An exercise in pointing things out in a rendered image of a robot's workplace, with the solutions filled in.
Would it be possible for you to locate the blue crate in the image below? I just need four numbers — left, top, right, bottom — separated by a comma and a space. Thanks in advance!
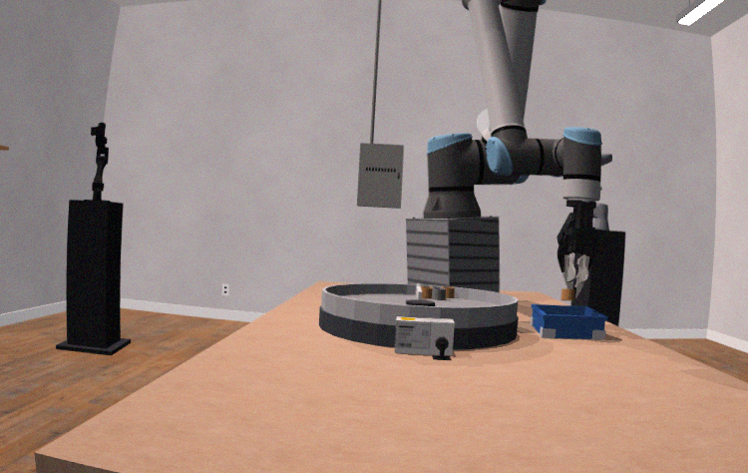
530, 304, 607, 339

